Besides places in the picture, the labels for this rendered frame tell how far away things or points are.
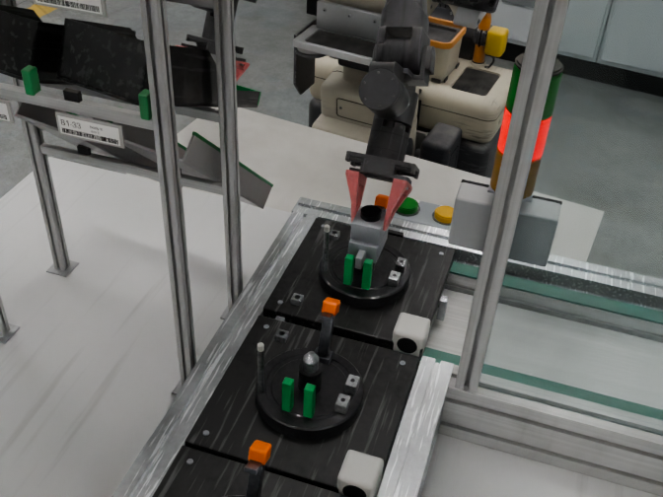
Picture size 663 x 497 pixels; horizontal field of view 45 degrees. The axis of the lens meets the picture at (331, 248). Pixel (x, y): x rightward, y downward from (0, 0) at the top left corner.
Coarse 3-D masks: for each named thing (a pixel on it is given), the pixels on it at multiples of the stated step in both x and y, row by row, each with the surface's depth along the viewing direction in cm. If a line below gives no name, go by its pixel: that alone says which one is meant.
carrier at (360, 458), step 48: (288, 336) 112; (336, 336) 112; (240, 384) 105; (288, 384) 96; (336, 384) 103; (384, 384) 106; (192, 432) 98; (240, 432) 99; (288, 432) 98; (336, 432) 99; (384, 432) 100; (336, 480) 94
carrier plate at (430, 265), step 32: (320, 224) 133; (320, 256) 126; (416, 256) 127; (448, 256) 128; (288, 288) 120; (320, 288) 120; (416, 288) 121; (288, 320) 116; (320, 320) 115; (352, 320) 115; (384, 320) 115
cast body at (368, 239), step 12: (360, 216) 115; (372, 216) 114; (384, 216) 115; (360, 228) 114; (372, 228) 113; (360, 240) 115; (372, 240) 115; (384, 240) 118; (348, 252) 117; (360, 252) 115; (372, 252) 115; (360, 264) 115
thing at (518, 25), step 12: (504, 0) 392; (516, 0) 389; (528, 0) 386; (504, 12) 396; (516, 12) 393; (528, 12) 391; (492, 24) 402; (504, 24) 399; (516, 24) 396; (528, 24) 394; (516, 36) 400; (516, 48) 407
